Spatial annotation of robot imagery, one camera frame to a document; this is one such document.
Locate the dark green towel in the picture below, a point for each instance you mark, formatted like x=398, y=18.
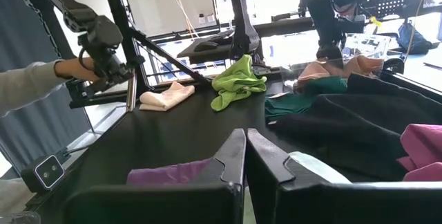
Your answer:
x=293, y=103

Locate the peach towel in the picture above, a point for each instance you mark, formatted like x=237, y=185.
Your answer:
x=362, y=65

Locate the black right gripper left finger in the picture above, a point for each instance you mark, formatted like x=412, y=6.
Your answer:
x=221, y=168

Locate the black table-level camera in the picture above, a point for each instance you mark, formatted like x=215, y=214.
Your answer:
x=48, y=172

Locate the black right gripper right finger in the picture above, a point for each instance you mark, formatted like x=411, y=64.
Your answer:
x=269, y=168

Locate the clear plastic basket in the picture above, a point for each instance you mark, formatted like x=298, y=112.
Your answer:
x=366, y=44

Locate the small yellow tag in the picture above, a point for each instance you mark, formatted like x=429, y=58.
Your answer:
x=374, y=21

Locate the person's hand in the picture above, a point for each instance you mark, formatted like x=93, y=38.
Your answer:
x=74, y=69

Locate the lime green towel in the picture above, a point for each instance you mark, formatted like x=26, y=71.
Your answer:
x=235, y=82

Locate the whiteboard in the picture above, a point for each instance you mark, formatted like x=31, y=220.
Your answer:
x=165, y=2

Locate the magenta towel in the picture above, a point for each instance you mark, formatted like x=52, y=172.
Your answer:
x=424, y=144

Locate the black towel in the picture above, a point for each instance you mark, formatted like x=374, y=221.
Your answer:
x=362, y=120

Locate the grey desk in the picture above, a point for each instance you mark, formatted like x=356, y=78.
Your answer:
x=188, y=55

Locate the black frame brace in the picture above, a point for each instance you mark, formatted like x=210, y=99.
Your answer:
x=172, y=59

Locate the cream towel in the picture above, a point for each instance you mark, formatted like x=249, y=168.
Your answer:
x=165, y=97

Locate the blue bag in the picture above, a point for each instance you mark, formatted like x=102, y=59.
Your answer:
x=414, y=39

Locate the black frame post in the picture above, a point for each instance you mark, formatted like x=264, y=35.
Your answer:
x=117, y=16

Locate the black computer mouse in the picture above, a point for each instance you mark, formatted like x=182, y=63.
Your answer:
x=205, y=46

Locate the purple towel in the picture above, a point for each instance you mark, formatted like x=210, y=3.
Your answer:
x=165, y=175

